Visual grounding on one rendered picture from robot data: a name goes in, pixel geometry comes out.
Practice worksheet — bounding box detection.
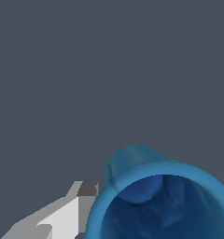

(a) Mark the blue mug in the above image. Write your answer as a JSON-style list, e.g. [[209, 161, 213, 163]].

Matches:
[[84, 143, 224, 239]]

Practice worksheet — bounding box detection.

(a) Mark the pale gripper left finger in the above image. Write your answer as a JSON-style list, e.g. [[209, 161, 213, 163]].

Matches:
[[0, 180, 100, 239]]

